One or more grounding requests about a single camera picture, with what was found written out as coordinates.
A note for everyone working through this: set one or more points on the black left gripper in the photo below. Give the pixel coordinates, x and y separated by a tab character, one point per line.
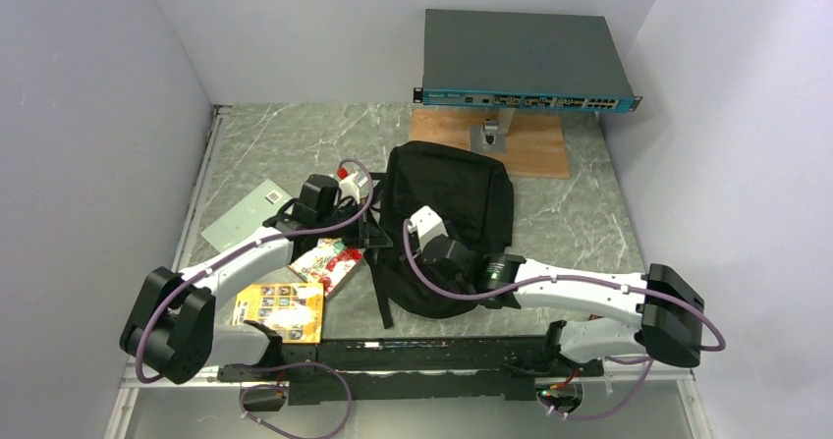
367	234

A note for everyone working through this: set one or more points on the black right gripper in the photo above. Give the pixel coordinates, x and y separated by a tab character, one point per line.
422	267

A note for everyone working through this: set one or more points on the red colourful book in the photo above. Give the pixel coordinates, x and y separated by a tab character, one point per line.
330	264

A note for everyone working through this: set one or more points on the black student backpack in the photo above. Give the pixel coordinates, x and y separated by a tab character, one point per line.
474	196

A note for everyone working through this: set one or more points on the yellow picture book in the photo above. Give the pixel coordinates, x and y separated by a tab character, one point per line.
293	310

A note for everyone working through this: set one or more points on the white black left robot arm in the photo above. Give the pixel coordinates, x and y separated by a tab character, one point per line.
172	331

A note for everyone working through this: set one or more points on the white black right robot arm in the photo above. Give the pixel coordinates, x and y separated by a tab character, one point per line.
656	314

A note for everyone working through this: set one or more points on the grey notebook with label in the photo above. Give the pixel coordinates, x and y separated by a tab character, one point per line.
245	216

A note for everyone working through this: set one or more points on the wooden base board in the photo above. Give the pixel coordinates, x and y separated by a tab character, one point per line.
536	146

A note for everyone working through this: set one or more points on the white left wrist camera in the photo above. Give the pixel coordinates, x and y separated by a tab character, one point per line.
352	184

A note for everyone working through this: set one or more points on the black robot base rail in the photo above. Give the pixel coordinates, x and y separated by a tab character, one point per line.
509	367

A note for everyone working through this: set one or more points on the grey metal stand bracket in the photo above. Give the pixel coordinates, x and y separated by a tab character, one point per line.
490	137

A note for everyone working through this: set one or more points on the teal network switch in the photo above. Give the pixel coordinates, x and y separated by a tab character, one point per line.
522	60

